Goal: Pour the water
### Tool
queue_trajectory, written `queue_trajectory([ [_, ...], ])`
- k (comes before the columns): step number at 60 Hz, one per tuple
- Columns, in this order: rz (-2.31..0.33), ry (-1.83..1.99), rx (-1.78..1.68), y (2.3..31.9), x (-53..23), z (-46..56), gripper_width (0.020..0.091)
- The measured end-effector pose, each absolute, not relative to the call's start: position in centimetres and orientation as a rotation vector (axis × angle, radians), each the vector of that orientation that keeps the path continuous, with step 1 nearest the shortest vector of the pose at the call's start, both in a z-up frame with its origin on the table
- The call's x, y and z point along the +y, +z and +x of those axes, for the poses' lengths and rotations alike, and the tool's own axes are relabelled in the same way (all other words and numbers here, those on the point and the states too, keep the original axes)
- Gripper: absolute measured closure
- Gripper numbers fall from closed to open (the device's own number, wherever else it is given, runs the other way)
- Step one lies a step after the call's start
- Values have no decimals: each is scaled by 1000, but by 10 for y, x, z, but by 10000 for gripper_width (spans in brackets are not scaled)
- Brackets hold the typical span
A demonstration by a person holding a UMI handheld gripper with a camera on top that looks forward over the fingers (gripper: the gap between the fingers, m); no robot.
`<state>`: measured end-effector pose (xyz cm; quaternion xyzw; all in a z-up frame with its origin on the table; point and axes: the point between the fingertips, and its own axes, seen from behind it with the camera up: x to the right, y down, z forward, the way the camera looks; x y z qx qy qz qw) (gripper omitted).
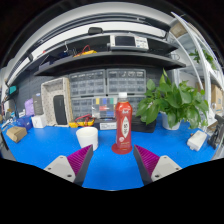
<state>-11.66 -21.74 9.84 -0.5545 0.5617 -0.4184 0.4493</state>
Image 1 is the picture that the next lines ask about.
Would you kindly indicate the potted green plant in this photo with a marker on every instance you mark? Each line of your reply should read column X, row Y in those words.
column 173, row 100

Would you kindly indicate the white power adapter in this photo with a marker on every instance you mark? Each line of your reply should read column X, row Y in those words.
column 197, row 140

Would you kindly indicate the grey drawer cabinet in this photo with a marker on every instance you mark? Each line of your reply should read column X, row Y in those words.
column 87, row 83
column 126, row 81

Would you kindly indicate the cabinet with coloured drawers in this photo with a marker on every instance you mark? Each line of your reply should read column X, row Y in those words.
column 100, row 107

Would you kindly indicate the white shelf unit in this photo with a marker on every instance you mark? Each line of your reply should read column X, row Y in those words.
column 208, row 75

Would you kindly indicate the purple bag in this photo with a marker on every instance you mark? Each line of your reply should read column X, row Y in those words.
column 29, row 107

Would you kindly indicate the black case with white label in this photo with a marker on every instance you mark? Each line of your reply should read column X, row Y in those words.
column 141, row 125

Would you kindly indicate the black lamp head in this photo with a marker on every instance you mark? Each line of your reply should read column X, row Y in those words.
column 95, row 30

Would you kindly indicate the flat round red coaster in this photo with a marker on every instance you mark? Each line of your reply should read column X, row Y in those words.
column 121, row 151

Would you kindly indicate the black stand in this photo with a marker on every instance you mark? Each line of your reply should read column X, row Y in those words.
column 216, row 133

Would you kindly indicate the red drink bottle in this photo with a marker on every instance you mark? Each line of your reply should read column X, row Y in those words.
column 123, row 120

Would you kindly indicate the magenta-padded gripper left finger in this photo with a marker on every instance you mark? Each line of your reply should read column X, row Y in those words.
column 61, row 166

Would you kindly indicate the white oscilloscope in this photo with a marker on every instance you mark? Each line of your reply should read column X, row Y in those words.
column 129, row 42

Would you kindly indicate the small white box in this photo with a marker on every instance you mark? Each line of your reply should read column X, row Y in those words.
column 39, row 121

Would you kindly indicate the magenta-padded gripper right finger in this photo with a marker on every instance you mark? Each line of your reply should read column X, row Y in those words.
column 163, row 166

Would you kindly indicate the dark grey upright box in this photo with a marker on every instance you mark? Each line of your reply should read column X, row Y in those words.
column 37, row 104

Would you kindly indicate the beige perforated tray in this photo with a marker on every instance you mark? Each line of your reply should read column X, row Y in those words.
column 46, row 103

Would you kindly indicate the dark grey workbench shelf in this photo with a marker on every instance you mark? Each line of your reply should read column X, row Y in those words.
column 110, row 60

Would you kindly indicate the yellow multimeter with red leads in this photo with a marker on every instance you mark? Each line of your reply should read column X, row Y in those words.
column 81, row 123
column 86, row 53

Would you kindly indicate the blue box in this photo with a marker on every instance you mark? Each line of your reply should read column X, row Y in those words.
column 25, row 122

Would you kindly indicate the teal device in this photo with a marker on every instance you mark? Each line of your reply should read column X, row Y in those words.
column 12, row 90

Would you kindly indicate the black speaker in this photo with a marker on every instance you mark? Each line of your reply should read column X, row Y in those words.
column 60, row 110

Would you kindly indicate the white cup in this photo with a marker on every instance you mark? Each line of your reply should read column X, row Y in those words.
column 87, row 138

